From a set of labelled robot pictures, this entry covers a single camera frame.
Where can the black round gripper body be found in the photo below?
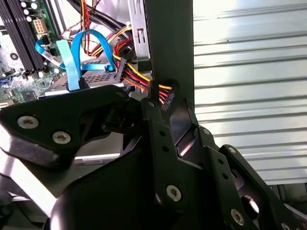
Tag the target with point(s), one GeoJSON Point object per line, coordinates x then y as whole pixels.
{"type": "Point", "coordinates": [108, 196]}

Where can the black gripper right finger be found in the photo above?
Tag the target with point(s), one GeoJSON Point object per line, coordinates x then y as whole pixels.
{"type": "Point", "coordinates": [216, 158]}

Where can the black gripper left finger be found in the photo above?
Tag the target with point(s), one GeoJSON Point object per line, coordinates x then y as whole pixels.
{"type": "Point", "coordinates": [72, 112]}

